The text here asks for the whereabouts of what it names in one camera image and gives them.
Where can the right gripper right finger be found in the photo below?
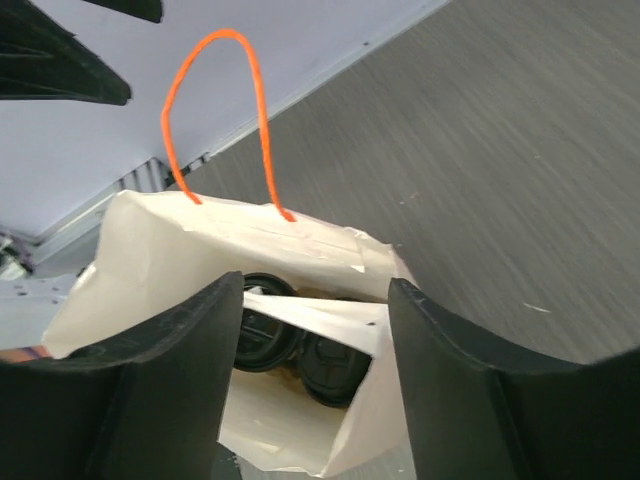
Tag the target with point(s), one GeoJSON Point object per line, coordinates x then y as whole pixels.
{"type": "Point", "coordinates": [479, 406]}

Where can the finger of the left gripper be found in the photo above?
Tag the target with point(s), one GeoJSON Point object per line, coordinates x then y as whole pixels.
{"type": "Point", "coordinates": [40, 60]}
{"type": "Point", "coordinates": [148, 10]}

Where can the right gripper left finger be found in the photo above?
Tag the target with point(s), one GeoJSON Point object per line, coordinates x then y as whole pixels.
{"type": "Point", "coordinates": [146, 403]}

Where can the black cup lid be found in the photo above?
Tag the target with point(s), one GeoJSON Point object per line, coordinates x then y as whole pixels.
{"type": "Point", "coordinates": [265, 342]}
{"type": "Point", "coordinates": [331, 372]}

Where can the white straw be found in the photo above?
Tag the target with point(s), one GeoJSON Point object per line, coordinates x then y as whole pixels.
{"type": "Point", "coordinates": [360, 325]}

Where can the paper takeout bag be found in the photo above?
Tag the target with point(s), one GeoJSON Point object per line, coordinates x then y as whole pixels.
{"type": "Point", "coordinates": [168, 246]}

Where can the brown cup carrier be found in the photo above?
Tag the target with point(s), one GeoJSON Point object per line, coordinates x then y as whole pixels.
{"type": "Point", "coordinates": [322, 293]}

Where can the aluminium frame rail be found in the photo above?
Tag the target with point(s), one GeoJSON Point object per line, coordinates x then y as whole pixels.
{"type": "Point", "coordinates": [71, 243]}

